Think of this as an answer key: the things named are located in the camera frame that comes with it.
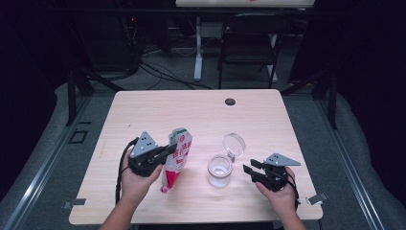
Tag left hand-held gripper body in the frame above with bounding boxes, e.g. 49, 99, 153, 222
128, 130, 168, 178

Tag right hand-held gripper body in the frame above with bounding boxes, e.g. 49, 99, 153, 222
255, 152, 302, 193

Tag black metal stand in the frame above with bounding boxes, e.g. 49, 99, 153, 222
65, 68, 125, 127
281, 65, 339, 130

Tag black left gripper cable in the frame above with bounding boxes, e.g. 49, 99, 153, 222
115, 137, 140, 205

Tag dark curtain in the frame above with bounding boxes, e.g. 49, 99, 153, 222
0, 0, 75, 199
288, 0, 406, 202

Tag person's left hand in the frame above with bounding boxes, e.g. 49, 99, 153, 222
121, 149, 164, 204

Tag aluminium floor rail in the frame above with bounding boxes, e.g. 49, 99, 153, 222
3, 95, 94, 230
314, 95, 386, 230

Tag grey tape strip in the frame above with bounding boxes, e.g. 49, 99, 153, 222
307, 191, 329, 205
61, 197, 87, 210

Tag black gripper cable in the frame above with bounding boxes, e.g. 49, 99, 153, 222
115, 137, 140, 205
285, 173, 302, 211

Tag person's right hand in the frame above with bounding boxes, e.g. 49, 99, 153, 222
255, 167, 298, 219

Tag black folding chair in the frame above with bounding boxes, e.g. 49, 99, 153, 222
217, 12, 290, 90

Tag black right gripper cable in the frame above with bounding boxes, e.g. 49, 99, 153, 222
285, 173, 302, 211

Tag black floor cables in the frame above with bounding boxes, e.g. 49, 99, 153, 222
138, 60, 214, 91

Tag dark equipment with red light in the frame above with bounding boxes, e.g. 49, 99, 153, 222
121, 13, 143, 73

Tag pink and white plastic bag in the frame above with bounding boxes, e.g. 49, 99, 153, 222
160, 126, 193, 195

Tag white desk with white legs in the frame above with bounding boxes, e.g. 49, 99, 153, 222
175, 0, 315, 83

